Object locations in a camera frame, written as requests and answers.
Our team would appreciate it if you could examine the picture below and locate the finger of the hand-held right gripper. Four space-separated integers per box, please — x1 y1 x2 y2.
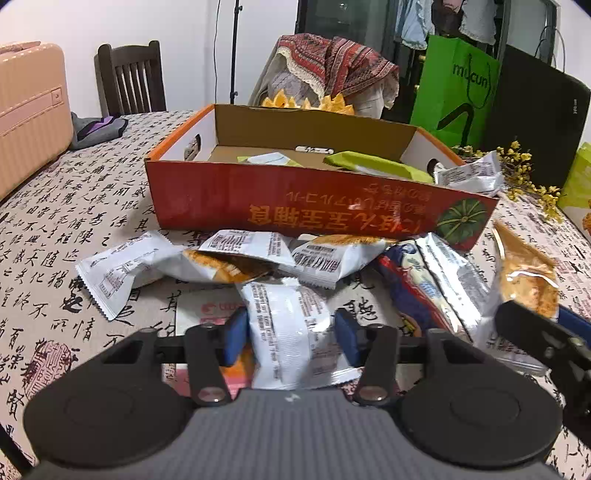
558 305 591 340
495 301 591 435

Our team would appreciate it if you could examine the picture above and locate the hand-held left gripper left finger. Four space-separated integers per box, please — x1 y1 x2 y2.
115 307 250 407

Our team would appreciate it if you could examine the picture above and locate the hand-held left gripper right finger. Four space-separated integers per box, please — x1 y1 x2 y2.
333 308 476 407

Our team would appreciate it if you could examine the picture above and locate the clear orange cracker packet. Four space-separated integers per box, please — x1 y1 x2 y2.
490 220 561 324

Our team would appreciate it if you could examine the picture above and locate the red snack packet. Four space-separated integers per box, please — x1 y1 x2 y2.
375 251 462 340

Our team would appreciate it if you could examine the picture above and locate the pile of snack packets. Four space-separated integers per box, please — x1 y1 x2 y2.
75 229 552 376

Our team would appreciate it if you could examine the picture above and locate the red cardboard box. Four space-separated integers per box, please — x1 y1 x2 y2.
144 104 500 252

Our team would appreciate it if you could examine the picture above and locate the long green snack packet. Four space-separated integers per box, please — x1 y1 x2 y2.
323 151 435 184

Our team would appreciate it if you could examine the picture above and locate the lime green snack box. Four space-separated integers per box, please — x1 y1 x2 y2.
556 142 591 245

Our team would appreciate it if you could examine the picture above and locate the yellow flower branch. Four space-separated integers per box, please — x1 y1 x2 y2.
455 141 566 224

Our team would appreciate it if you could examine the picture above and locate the calligraphy print tablecloth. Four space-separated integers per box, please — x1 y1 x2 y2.
0 110 591 480

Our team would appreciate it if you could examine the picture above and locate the black paper bag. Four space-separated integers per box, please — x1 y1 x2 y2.
482 25 591 190

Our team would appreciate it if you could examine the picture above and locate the yellow sunflower decoration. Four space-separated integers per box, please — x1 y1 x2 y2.
259 89 356 116

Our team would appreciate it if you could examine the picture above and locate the dark grey purple cloth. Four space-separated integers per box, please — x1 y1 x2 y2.
69 112 129 151

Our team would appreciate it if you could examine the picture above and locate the green paper bag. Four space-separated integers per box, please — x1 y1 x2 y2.
410 33 502 151

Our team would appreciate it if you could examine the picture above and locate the dark wooden chair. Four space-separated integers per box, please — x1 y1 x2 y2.
95 41 167 118

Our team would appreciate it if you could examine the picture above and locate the studio lamp on stand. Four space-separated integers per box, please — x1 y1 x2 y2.
228 0 245 106

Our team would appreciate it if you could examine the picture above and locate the pink suitcase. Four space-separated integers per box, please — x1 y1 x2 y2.
0 41 75 201

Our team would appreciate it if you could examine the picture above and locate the hanging white garment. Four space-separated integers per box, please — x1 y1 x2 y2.
459 0 497 44

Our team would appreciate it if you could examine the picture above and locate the hanging light blue shirt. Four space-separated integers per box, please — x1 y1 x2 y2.
399 0 435 49

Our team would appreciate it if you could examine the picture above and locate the black framed glass door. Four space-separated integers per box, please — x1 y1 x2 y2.
295 0 559 125

